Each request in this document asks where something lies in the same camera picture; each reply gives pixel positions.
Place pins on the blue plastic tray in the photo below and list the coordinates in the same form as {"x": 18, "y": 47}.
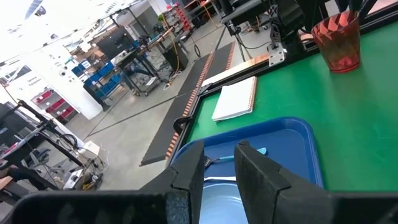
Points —
{"x": 280, "y": 146}

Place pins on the small white floor box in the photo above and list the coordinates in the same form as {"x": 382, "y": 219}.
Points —
{"x": 90, "y": 147}

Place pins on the rack with red bins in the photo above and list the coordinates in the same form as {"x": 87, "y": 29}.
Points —
{"x": 56, "y": 104}

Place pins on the light blue round plate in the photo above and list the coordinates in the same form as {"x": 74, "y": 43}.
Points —
{"x": 220, "y": 205}

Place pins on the black monitor screen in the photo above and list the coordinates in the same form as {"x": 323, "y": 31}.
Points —
{"x": 116, "y": 42}

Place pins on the black tripod frame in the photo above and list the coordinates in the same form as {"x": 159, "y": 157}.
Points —
{"x": 46, "y": 127}

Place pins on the black floor mat orange stripes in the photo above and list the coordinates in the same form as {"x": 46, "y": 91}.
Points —
{"x": 220, "y": 60}
{"x": 174, "y": 118}

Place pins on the white spiral notebook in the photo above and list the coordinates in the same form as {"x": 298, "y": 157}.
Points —
{"x": 234, "y": 99}

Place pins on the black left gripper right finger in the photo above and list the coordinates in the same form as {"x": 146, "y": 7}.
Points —
{"x": 264, "y": 193}

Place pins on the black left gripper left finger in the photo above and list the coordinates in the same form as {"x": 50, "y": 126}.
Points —
{"x": 186, "y": 174}

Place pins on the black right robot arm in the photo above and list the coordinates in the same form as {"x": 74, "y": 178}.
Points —
{"x": 292, "y": 18}

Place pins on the black table clamp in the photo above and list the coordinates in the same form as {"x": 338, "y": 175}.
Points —
{"x": 180, "y": 124}

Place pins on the black equipment stand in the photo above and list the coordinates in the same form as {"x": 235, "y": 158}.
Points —
{"x": 245, "y": 12}

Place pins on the rack with blue bins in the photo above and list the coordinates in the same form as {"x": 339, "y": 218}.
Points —
{"x": 99, "y": 81}

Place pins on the red translucent plastic cup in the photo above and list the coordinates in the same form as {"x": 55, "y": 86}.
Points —
{"x": 337, "y": 40}

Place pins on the green table mat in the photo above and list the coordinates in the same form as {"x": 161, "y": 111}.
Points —
{"x": 342, "y": 124}

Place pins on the metal workbench cart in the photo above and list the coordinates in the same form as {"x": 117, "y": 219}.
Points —
{"x": 149, "y": 53}

